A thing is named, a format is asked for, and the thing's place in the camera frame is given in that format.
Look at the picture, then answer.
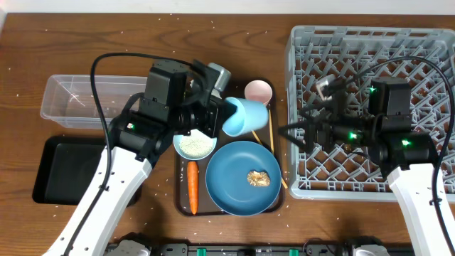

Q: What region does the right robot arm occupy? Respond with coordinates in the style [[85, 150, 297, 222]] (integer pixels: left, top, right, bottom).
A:
[[278, 78, 454, 255]]

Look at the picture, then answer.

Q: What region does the light blue plastic cup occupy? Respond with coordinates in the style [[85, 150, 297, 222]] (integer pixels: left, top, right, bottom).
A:
[[223, 97, 269, 137]]

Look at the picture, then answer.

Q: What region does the dark blue plate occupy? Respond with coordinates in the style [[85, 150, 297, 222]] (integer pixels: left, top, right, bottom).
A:
[[205, 141, 282, 216]]

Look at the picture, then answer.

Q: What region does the brown serving tray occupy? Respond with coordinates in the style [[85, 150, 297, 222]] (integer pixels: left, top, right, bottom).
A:
[[195, 96, 284, 217]]

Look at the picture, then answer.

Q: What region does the crumpled gold foil ball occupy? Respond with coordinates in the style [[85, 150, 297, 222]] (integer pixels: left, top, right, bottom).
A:
[[247, 170, 271, 187]]

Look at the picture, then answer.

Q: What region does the wooden chopstick right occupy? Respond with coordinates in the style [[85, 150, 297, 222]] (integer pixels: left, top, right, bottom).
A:
[[268, 109, 288, 189]]

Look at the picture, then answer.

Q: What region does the clear plastic bin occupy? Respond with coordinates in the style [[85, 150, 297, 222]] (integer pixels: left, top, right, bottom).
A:
[[41, 75, 146, 129]]

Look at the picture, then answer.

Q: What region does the pink plastic cup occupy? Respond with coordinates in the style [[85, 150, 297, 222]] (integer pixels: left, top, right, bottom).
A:
[[244, 80, 273, 105]]

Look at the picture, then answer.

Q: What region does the grey dishwasher rack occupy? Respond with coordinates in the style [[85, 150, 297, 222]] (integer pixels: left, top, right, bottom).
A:
[[285, 26, 454, 202]]

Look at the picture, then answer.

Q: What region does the black waste bin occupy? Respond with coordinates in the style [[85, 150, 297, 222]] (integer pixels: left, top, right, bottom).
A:
[[32, 135, 143, 207]]

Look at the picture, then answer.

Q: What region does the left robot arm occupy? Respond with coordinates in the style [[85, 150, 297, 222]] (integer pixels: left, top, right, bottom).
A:
[[46, 55, 235, 255]]

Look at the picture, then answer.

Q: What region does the orange carrot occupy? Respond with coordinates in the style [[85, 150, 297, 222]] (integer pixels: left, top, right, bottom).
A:
[[187, 161, 199, 215]]

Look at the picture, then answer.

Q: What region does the wooden chopstick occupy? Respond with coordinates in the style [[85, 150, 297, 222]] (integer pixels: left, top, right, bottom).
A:
[[252, 131, 263, 146], [268, 109, 288, 189]]

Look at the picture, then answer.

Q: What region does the light blue rice bowl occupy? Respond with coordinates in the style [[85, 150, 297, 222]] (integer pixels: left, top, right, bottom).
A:
[[173, 129, 217, 161]]

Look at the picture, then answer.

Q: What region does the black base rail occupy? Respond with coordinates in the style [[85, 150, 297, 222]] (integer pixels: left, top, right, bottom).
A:
[[103, 233, 414, 256]]

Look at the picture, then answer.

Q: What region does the wooden chopstick left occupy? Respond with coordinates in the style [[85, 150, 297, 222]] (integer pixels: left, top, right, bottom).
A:
[[252, 131, 263, 146]]

